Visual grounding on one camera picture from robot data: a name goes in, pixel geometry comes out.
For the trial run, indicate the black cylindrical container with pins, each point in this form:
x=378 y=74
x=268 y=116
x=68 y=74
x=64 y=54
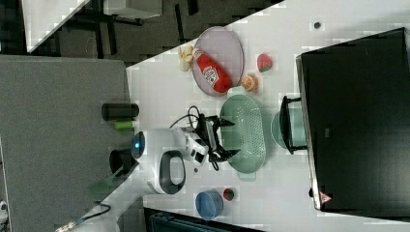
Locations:
x=119 y=111

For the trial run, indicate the small red tomato toy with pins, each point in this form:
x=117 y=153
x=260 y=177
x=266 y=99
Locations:
x=228 y=194

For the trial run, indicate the silver black toaster oven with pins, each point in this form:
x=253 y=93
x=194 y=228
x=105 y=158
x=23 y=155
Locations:
x=355 y=104

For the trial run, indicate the grey round plate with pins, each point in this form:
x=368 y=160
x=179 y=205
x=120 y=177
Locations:
x=223 y=47

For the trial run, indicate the blue plastic cup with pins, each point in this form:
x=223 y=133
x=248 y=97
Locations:
x=208 y=204

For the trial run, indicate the red ketchup bottle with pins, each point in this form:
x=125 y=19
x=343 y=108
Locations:
x=212 y=72

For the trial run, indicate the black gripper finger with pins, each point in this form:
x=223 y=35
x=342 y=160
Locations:
x=226 y=154
x=224 y=123

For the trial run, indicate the mint green plastic strainer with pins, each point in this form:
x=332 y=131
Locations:
x=246 y=134

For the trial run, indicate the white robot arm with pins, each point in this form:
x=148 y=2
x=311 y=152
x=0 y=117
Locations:
x=160 y=156

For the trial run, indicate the pink strawberry toy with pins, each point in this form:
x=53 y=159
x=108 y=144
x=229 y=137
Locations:
x=264 y=62

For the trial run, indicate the black pot with spatula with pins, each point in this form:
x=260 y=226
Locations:
x=122 y=163

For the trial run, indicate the mint green cup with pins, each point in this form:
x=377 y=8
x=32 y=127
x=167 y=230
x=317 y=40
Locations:
x=297 y=128

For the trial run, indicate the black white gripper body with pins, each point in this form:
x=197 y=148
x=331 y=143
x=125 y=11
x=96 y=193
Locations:
x=207 y=129

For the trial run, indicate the orange slice toy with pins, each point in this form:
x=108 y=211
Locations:
x=250 y=83

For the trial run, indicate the green slotted spatula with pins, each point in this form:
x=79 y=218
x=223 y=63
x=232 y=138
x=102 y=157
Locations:
x=105 y=184

